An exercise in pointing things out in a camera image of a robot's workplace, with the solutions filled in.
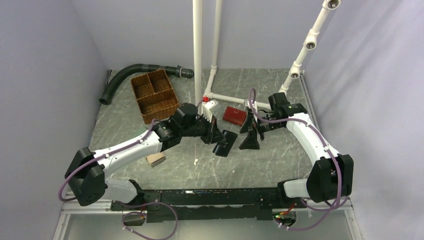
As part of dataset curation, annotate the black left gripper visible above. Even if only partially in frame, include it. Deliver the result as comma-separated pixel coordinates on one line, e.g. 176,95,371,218
180,113,226,145

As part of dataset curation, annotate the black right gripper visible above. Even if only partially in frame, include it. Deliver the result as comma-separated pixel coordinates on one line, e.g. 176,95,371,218
239,112,283,150

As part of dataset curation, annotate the black leather card holder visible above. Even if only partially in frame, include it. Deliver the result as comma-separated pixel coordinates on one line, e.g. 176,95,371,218
212,130,238,158

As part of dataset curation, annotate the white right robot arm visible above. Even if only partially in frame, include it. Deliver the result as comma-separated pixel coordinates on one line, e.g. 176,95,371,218
239,89,354,209

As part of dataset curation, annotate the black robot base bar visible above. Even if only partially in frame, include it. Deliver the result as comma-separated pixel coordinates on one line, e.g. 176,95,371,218
110,187,304,223

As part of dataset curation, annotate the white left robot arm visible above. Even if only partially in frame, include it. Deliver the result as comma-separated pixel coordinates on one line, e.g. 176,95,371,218
64,103,226,210

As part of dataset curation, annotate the red leather card holder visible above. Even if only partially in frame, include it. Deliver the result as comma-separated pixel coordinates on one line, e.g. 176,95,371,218
222,106,247,127

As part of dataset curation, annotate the beige snap card holder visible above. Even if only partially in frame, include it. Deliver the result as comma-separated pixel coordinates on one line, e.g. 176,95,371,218
145,152,166,168

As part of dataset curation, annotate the brown wicker basket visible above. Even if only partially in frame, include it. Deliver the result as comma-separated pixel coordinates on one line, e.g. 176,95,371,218
130,69,180,124

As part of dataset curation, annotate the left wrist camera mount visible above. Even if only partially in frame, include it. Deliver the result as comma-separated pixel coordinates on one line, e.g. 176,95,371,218
201,96,220,122

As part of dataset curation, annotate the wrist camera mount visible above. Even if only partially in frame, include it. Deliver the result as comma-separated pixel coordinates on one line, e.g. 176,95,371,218
243,99,258,113
201,96,220,122

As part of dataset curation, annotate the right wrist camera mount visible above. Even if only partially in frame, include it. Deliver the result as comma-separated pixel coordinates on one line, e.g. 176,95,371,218
243,99,258,113

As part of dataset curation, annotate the black corrugated hose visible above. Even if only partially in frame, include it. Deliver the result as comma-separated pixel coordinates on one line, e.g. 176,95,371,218
98,63,195,106

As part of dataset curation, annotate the white PVC pipe frame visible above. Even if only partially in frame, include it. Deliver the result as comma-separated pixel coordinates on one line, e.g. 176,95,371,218
192,0,342,104

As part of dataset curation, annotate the aluminium table edge rail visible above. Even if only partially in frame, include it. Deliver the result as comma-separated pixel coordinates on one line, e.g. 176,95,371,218
299,72,320,130

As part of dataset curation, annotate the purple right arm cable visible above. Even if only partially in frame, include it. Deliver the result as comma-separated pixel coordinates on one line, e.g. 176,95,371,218
248,87,349,232

